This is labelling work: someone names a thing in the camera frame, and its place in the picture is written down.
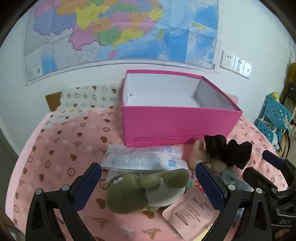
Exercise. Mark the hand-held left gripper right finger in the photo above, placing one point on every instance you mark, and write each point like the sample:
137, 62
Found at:
209, 184

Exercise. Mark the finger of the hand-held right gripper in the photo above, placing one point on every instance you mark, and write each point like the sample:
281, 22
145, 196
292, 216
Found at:
272, 159
256, 177

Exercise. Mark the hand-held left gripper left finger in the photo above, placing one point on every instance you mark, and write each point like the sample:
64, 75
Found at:
89, 184

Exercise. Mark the pink floral packet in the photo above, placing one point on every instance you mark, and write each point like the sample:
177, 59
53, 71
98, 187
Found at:
194, 183

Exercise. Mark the beige furry pompom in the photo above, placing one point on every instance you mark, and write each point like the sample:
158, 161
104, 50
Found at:
198, 154

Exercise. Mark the pink hand cream pouch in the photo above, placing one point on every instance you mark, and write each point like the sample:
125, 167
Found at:
187, 213

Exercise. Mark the green plush toy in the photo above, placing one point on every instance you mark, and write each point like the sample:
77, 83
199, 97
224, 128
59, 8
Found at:
124, 194

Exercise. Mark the blue and white packet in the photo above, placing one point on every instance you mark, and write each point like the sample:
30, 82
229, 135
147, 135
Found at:
172, 160

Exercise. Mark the white barcode packet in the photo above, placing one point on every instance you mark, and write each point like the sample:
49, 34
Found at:
129, 157

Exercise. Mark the pink cardboard box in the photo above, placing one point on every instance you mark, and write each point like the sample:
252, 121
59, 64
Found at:
173, 125

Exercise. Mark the blue plastic basket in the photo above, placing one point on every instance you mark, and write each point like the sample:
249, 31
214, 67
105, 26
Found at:
275, 111
266, 131

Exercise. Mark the white star-patterned cloth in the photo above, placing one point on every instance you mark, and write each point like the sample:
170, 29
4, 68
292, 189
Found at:
81, 99

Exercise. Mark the yellow sweater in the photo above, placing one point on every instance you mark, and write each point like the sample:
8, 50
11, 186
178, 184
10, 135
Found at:
290, 74

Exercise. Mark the brown wooden board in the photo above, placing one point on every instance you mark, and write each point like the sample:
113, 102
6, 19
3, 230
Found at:
54, 100

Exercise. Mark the colourful wall map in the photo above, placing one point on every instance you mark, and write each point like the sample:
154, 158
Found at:
115, 27

